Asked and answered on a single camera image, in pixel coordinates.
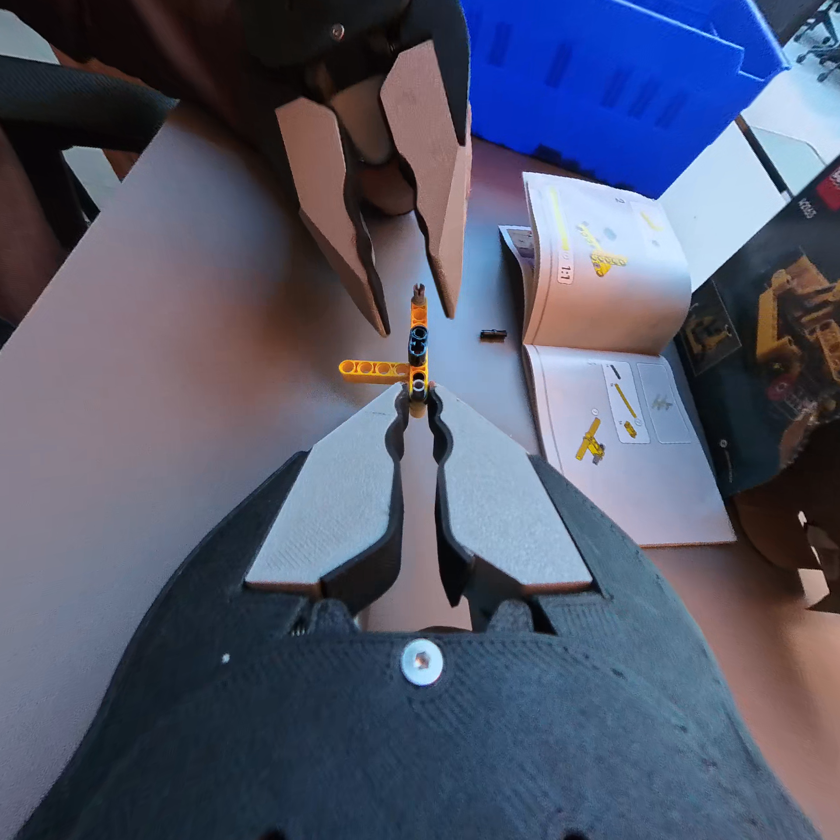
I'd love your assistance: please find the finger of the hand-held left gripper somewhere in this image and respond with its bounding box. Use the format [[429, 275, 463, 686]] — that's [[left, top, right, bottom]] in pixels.
[[379, 39, 473, 320], [274, 96, 392, 338]]

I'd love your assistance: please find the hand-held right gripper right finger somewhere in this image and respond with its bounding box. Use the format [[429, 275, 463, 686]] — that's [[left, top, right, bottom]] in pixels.
[[427, 384, 595, 632]]

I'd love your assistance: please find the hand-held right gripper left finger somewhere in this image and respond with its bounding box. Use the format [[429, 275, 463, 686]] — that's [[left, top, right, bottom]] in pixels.
[[244, 384, 409, 616]]

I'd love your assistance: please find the yellow lego beam assembly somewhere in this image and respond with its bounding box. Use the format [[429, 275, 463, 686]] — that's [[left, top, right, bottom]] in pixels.
[[338, 283, 435, 403]]

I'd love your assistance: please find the lego instruction booklet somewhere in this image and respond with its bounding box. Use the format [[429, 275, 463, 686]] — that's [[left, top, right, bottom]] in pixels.
[[499, 172, 737, 547]]

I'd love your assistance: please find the black lego set box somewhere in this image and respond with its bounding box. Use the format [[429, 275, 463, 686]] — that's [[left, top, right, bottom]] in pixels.
[[675, 154, 840, 614]]

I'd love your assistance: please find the blue plastic bin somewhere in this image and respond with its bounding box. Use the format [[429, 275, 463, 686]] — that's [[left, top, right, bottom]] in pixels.
[[459, 0, 791, 199]]

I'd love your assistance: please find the black office chair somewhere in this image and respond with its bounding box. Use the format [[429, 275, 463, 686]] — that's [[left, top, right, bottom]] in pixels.
[[0, 56, 179, 349]]

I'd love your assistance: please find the office chair base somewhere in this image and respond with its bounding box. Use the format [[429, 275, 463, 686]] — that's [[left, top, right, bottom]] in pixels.
[[794, 0, 840, 83]]

